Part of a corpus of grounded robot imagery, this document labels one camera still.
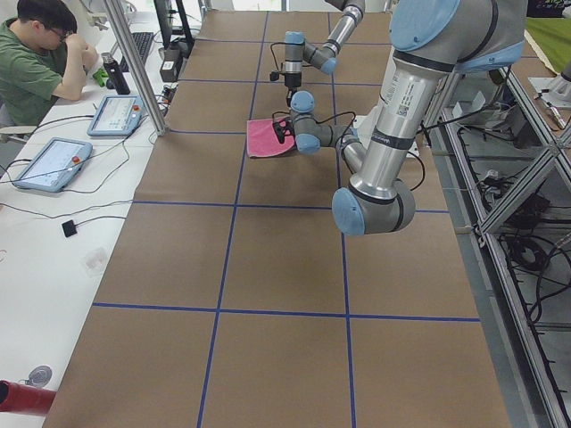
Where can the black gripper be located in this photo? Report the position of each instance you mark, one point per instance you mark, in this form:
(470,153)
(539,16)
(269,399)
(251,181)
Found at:
(285,127)
(293,80)

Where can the pink and grey towel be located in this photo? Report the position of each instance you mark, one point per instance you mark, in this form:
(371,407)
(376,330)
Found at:
(261,141)

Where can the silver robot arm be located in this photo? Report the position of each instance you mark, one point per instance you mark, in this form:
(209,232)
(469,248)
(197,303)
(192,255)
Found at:
(430,40)
(323,44)

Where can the black box with label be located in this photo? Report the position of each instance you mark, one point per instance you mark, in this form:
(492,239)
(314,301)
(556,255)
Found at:
(171,65)

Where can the black monitor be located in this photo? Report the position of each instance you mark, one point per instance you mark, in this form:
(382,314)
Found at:
(174,28)

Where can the black keyboard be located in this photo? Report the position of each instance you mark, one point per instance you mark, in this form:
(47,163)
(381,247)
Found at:
(143,42)

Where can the far teach pendant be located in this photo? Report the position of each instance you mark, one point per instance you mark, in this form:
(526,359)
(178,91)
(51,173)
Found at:
(116,116)

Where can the teach pendant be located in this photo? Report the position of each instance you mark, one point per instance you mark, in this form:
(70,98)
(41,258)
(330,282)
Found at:
(116,116)
(54,167)

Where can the black water bottle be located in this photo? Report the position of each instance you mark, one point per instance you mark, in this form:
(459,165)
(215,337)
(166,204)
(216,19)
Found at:
(115,74)

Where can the near teach pendant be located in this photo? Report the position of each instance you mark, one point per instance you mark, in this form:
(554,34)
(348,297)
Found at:
(54,167)

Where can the small black square device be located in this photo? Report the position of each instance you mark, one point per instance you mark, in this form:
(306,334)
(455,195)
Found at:
(69,228)

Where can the person in green shirt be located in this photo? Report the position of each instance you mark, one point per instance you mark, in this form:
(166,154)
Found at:
(43,59)

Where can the red cylinder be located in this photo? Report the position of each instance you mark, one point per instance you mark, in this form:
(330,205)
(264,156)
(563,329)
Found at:
(26,400)

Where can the aluminium frame post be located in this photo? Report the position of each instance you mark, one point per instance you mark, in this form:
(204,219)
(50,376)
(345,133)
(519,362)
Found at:
(127,46)

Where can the aluminium side frame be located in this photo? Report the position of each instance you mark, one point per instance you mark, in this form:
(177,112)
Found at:
(505,138)

